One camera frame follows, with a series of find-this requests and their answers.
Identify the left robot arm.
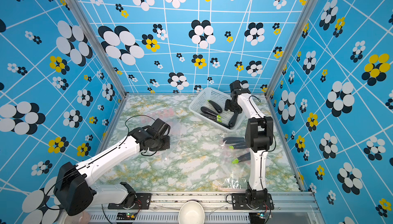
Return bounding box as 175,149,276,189
53,119,171,216

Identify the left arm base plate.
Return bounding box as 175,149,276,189
107,193,152,210

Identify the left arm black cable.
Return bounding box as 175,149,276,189
124,114,157,157

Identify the eggplant with green stem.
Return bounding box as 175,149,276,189
232,152,251,164

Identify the aluminium front rail frame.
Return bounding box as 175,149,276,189
57,192,325,224

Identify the dark purple eggplant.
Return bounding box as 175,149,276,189
228,142,248,150

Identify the clear pink-dotted zip bag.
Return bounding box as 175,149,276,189
215,134,251,191

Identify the white plastic basket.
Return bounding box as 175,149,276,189
189,87,245,132

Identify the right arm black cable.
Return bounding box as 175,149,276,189
248,94,277,194

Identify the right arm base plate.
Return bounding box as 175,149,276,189
230,193,275,211

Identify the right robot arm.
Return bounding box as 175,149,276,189
225,80,274,210

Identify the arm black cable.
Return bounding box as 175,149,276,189
248,94,277,194
124,114,157,157

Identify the white bowl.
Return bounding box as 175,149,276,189
178,200,205,224

